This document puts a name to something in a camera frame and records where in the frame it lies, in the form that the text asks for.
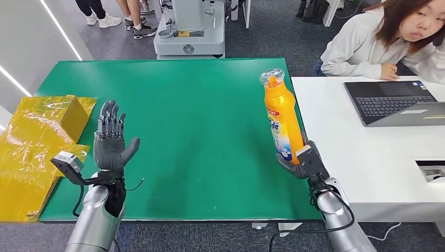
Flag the white desk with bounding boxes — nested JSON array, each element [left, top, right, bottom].
[[291, 76, 445, 237]]

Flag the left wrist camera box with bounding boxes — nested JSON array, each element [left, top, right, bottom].
[[50, 151, 86, 186]]

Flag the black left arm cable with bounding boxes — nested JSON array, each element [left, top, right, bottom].
[[72, 184, 85, 218]]

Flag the orange detergent bottle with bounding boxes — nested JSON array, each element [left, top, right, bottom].
[[259, 68, 305, 165]]

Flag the dark grey laptop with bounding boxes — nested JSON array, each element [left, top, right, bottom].
[[343, 80, 445, 128]]

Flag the white furniture leg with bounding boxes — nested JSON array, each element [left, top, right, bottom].
[[321, 0, 345, 27], [230, 0, 251, 29]]

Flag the person's legs in black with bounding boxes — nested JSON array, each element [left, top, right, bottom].
[[75, 0, 122, 28]]

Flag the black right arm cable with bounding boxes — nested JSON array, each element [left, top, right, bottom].
[[268, 174, 355, 252]]

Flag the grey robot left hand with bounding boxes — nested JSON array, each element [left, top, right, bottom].
[[93, 100, 141, 173]]

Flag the large yellow film-wrapped box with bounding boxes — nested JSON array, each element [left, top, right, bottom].
[[0, 96, 97, 223]]

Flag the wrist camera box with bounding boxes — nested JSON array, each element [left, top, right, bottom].
[[295, 145, 330, 180], [50, 151, 86, 186]]

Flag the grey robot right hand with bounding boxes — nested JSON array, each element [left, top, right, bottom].
[[276, 133, 319, 181]]

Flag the large white table bracket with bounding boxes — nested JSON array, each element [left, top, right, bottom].
[[278, 223, 302, 238]]

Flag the person's hand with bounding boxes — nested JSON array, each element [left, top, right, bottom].
[[379, 64, 400, 81]]

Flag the white cable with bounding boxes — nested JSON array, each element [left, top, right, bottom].
[[365, 222, 402, 242]]

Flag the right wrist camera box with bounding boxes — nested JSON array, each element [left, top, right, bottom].
[[295, 145, 330, 180]]

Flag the black objects on floor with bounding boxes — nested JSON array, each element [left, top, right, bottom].
[[294, 0, 329, 24]]

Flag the green table mat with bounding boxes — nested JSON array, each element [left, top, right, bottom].
[[35, 58, 322, 223]]

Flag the thin black wire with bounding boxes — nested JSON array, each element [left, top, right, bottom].
[[125, 178, 145, 191]]

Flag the person's bare legs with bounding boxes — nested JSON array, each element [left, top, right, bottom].
[[116, 0, 158, 40]]

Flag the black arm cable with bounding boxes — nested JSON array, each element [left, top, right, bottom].
[[72, 184, 85, 218], [268, 174, 355, 252]]

